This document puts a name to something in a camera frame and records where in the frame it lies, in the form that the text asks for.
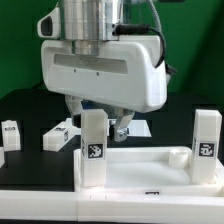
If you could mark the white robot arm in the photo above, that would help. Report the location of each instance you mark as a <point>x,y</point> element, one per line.
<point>119,12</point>

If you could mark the white left fence piece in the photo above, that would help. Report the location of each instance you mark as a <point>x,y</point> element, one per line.
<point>2,158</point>

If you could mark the white desk tabletop tray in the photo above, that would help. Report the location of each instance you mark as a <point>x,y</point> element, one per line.
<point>144,170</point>

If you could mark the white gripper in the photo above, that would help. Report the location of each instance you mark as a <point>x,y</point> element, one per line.
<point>82,59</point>

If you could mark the white marker sheet with tags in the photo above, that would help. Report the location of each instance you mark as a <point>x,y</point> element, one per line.
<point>136,128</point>

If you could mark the white front fence bar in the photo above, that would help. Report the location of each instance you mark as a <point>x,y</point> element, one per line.
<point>71,206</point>

